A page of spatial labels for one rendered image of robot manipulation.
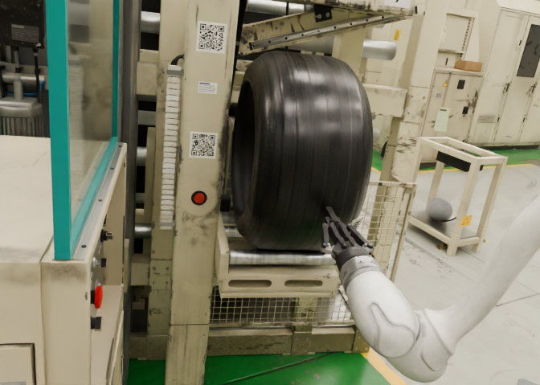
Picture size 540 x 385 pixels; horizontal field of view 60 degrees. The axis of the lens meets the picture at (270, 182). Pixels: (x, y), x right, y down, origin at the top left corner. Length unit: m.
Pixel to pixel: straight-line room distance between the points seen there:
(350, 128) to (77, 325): 0.81
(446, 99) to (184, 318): 5.12
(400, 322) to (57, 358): 0.55
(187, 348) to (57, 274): 1.06
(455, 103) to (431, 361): 5.49
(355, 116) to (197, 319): 0.82
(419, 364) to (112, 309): 0.68
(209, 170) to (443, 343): 0.75
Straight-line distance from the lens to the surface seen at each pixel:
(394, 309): 0.90
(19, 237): 0.70
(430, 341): 1.02
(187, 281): 1.51
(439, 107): 6.19
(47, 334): 0.70
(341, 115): 1.22
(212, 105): 1.31
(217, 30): 1.29
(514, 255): 0.97
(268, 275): 1.42
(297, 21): 1.73
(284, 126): 1.17
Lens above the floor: 1.58
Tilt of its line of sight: 19 degrees down
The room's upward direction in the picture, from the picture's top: 7 degrees clockwise
